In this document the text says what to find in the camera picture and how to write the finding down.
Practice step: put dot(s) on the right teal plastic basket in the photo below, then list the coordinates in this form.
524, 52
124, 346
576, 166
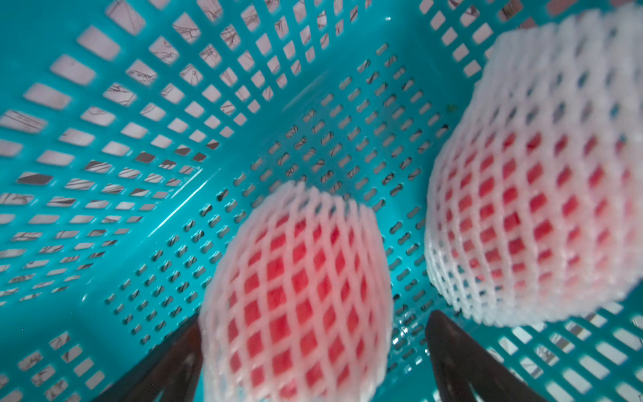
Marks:
137, 136

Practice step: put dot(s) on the netted apple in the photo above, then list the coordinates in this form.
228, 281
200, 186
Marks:
300, 307
534, 205

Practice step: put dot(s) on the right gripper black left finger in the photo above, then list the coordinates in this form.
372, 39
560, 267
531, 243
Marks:
170, 372

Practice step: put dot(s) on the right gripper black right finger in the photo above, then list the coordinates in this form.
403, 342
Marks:
464, 371

